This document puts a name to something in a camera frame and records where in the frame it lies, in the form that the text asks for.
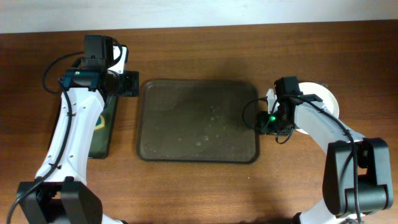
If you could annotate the brown serving tray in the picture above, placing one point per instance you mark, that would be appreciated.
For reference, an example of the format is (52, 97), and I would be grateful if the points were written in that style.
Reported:
(197, 121)

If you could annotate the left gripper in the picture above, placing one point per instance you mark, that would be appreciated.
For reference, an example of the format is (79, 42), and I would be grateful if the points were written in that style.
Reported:
(132, 88)

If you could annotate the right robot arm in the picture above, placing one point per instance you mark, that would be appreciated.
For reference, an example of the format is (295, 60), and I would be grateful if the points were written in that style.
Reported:
(357, 179)

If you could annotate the white plate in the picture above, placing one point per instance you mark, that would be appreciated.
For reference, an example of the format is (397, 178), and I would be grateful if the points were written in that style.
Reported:
(323, 93)

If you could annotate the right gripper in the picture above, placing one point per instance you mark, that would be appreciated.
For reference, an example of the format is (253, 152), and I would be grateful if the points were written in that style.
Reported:
(262, 125)

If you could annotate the green and yellow sponge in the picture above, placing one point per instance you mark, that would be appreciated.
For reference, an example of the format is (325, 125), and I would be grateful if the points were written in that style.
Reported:
(100, 123)

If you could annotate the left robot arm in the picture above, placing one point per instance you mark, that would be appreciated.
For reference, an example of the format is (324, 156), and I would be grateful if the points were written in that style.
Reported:
(59, 192)

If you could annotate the black rectangular water tray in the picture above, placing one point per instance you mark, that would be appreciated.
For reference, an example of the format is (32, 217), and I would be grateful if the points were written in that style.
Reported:
(101, 140)

